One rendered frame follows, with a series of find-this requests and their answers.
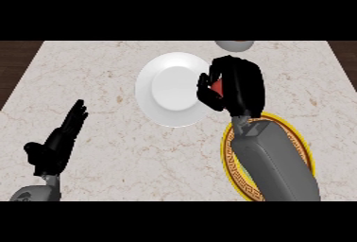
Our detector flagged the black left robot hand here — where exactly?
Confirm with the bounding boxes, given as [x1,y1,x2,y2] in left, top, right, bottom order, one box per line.
[21,99,89,177]

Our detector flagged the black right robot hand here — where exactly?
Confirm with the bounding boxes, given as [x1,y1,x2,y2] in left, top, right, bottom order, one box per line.
[194,55,266,119]

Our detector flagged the red bell pepper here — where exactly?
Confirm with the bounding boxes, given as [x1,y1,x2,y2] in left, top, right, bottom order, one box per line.
[210,78,225,97]

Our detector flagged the white round plate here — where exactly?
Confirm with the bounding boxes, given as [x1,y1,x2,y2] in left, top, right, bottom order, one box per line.
[134,51,216,129]

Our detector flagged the yellow rimmed patterned plate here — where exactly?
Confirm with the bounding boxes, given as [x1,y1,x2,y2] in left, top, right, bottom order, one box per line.
[219,112,318,202]

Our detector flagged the grey round bowl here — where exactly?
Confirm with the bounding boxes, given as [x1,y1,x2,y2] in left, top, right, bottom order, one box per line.
[213,41,255,53]

